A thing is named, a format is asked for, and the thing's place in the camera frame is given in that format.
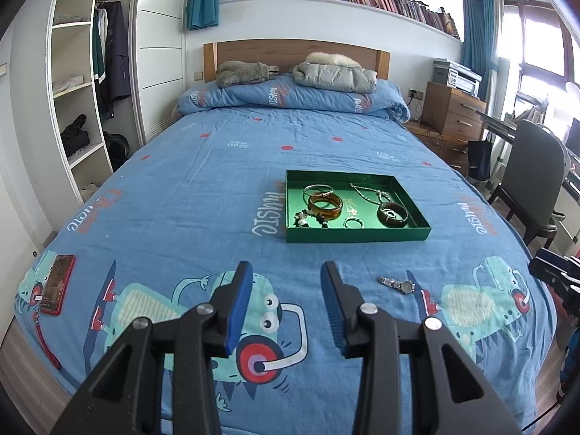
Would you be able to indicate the wooden drawer chest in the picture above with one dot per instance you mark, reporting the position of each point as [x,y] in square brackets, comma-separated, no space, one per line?
[453,113]

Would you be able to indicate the white open wardrobe shelves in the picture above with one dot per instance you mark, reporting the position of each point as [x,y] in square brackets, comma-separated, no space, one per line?
[61,54]

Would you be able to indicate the red phone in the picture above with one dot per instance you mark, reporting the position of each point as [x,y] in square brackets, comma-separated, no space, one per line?
[56,283]

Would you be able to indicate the wooden headboard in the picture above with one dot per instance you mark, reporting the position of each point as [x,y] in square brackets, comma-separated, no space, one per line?
[272,52]

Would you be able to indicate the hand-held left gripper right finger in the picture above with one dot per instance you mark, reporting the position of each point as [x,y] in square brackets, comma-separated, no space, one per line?
[333,308]

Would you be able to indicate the desk lamp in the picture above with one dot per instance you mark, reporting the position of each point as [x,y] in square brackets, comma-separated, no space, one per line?
[573,89]

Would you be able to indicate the electric keyboard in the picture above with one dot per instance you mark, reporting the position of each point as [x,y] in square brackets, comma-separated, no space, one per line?
[496,123]

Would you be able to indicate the grey plush cloth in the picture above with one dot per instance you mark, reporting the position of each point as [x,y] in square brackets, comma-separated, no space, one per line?
[244,74]

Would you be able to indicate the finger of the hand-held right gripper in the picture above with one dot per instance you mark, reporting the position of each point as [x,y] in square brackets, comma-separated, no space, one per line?
[546,265]

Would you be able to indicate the folded white clothes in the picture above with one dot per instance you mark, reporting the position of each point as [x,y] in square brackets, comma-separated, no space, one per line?
[68,85]

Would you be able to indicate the wall socket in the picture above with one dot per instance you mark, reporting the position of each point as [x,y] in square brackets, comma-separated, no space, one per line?
[415,94]

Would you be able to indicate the silver wristwatch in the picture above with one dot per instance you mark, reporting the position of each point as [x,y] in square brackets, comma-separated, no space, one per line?
[407,286]

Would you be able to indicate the low wooden nightstand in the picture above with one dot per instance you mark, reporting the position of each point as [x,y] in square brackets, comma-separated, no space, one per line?
[446,154]

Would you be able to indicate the blue dinosaur bed sheet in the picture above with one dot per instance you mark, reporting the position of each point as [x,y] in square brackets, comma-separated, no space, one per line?
[181,190]

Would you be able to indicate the long teal curtain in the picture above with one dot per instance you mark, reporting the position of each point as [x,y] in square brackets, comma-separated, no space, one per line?
[480,40]

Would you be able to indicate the amber bangle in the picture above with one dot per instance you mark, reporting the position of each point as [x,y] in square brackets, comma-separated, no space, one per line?
[326,210]

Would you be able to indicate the dark brown bangle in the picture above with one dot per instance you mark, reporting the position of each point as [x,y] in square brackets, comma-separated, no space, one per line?
[392,223]

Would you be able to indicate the grey down jacket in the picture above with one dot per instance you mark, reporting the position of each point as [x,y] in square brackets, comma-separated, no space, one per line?
[335,77]

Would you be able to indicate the black bag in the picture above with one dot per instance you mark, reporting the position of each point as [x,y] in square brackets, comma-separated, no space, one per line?
[117,149]

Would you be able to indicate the grey folded cloth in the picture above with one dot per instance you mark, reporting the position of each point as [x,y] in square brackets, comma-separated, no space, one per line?
[72,18]

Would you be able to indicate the black folded clothes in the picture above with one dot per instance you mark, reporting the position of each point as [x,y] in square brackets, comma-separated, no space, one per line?
[76,138]

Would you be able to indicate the plain silver bangle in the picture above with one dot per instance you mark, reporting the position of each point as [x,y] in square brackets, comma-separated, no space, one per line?
[317,185]

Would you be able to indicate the green cardboard tray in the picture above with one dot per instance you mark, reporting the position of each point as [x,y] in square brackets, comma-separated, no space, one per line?
[358,235]

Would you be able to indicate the wall light switch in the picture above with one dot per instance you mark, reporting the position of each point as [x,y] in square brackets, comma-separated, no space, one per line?
[3,69]

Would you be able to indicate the white printer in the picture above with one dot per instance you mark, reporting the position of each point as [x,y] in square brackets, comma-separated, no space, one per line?
[457,77]

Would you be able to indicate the person's right hand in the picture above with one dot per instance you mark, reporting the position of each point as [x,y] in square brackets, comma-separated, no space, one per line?
[571,358]

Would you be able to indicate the dark tote bag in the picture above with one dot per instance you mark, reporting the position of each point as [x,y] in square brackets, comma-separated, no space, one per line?
[479,161]

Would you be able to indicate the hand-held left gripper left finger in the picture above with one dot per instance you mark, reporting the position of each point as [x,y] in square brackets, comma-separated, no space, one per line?
[240,308]

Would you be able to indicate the folded blue quilt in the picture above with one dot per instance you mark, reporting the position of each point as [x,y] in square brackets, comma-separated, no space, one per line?
[294,99]

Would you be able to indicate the dark chair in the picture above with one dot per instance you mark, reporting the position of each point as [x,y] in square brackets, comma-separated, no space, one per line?
[530,176]

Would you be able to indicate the dark hanging jacket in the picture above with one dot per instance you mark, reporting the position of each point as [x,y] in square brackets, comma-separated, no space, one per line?
[117,59]

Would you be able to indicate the window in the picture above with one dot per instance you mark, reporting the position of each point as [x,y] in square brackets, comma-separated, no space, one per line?
[543,45]

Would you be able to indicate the green hanging garment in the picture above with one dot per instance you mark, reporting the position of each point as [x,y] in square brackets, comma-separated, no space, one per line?
[98,45]

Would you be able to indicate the white wardrobe doors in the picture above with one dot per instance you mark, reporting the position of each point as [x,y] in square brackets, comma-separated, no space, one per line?
[161,54]

